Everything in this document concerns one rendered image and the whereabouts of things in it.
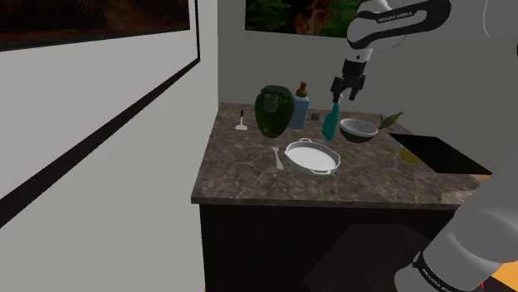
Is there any green glass mug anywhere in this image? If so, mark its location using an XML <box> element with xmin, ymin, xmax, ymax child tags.
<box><xmin>263</xmin><ymin>93</ymin><xmax>282</xmax><ymax>114</ymax></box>

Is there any blue bottle with brown cap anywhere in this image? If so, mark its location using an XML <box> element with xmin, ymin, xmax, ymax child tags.
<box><xmin>287</xmin><ymin>81</ymin><xmax>311</xmax><ymax>131</ymax></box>

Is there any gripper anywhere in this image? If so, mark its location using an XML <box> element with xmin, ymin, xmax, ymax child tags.
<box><xmin>330</xmin><ymin>58</ymin><xmax>368</xmax><ymax>105</ymax></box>

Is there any white and black bowl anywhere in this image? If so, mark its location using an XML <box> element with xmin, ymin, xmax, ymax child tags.
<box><xmin>338</xmin><ymin>118</ymin><xmax>379</xmax><ymax>144</ymax></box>

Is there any white scraper with black handle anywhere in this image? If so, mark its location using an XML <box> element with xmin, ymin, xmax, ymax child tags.
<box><xmin>235</xmin><ymin>109</ymin><xmax>249</xmax><ymax>132</ymax></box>

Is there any green and orange wall picture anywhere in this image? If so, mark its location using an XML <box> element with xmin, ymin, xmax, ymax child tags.
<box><xmin>244</xmin><ymin>0</ymin><xmax>367</xmax><ymax>39</ymax></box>

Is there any yellow round thing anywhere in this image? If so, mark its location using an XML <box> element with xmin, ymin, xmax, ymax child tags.
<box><xmin>398</xmin><ymin>145</ymin><xmax>423</xmax><ymax>165</ymax></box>

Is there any dark cabinet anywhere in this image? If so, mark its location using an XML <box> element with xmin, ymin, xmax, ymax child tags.
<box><xmin>198</xmin><ymin>203</ymin><xmax>461</xmax><ymax>292</ymax></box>

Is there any green leaf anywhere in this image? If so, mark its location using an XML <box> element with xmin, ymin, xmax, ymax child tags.
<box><xmin>378</xmin><ymin>111</ymin><xmax>405</xmax><ymax>132</ymax></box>

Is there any dark green vase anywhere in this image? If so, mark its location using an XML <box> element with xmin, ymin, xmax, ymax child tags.
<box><xmin>254</xmin><ymin>85</ymin><xmax>296</xmax><ymax>139</ymax></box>

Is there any dark framed wall picture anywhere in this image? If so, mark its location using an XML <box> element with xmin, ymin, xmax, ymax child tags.
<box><xmin>0</xmin><ymin>0</ymin><xmax>202</xmax><ymax>54</ymax></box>

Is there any teal bottle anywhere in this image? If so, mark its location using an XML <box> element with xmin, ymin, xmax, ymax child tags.
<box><xmin>321</xmin><ymin>102</ymin><xmax>341</xmax><ymax>142</ymax></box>

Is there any white baking dish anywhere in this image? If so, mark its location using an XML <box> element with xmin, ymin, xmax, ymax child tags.
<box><xmin>284</xmin><ymin>138</ymin><xmax>342</xmax><ymax>177</ymax></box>

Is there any black flat slab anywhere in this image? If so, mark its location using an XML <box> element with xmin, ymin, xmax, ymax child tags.
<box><xmin>388</xmin><ymin>133</ymin><xmax>494</xmax><ymax>176</ymax></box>

